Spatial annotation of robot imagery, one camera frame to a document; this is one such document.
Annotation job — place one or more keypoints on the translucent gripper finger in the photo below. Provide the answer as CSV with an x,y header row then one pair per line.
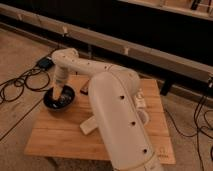
x,y
56,93
63,91

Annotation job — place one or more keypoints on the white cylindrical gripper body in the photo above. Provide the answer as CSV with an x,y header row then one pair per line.
x,y
60,77

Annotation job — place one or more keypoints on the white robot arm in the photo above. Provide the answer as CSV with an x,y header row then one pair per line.
x,y
111,94

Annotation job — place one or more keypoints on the dark ceramic bowl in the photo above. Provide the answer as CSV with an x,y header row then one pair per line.
x,y
62,103

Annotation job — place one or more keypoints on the black power adapter box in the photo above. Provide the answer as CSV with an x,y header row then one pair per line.
x,y
49,60

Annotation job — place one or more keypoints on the black red rectangular eraser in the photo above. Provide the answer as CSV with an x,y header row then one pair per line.
x,y
84,89

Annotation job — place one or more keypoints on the wooden table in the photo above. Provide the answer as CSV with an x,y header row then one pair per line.
x,y
58,134

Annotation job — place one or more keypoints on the pale yellow sponge block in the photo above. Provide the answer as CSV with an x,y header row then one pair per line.
x,y
88,125

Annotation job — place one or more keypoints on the white labelled bottle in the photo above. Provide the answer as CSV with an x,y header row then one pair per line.
x,y
140,100

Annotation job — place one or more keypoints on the white mug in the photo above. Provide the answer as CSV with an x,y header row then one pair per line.
x,y
143,116

